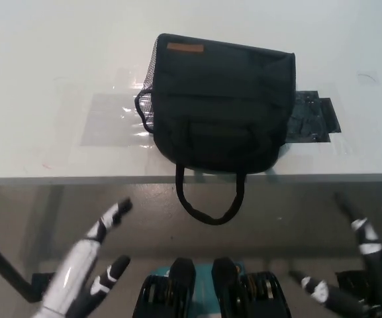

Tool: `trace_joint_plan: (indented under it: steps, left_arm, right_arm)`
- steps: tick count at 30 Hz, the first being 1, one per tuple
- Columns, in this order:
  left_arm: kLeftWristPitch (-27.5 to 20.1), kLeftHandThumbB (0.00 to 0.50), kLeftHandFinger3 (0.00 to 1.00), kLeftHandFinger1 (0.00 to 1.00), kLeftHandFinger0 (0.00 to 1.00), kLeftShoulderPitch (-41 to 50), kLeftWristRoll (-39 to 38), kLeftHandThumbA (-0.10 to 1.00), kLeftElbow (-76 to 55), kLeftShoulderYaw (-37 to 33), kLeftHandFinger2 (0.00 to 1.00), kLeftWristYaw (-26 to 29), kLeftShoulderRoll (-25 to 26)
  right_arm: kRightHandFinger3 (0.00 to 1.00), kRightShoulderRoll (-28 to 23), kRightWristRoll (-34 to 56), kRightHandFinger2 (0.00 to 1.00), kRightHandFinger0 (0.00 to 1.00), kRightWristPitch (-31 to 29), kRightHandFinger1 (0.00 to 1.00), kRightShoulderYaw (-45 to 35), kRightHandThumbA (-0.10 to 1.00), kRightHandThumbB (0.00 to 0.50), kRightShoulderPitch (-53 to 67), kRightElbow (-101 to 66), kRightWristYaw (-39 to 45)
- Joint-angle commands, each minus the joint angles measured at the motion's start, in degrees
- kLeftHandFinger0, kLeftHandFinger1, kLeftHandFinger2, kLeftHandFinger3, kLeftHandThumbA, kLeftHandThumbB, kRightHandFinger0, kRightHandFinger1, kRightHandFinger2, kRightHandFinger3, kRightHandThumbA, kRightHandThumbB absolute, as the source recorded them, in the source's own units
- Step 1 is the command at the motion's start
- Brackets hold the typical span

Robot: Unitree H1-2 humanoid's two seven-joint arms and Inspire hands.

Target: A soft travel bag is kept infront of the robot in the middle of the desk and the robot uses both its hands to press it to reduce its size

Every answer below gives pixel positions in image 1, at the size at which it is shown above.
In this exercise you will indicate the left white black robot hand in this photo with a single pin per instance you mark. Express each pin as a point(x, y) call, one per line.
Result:
point(75, 265)

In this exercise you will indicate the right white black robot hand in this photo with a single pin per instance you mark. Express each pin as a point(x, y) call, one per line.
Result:
point(369, 242)

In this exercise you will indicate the dark green soft travel bag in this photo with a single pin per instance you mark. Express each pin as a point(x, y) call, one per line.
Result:
point(220, 99)

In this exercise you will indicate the black teal robot torso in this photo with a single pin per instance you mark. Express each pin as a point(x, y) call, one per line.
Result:
point(210, 291)

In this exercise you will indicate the black table leg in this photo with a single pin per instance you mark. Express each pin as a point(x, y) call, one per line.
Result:
point(5, 265)

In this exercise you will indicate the black tape patch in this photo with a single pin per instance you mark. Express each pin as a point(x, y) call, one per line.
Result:
point(310, 119)

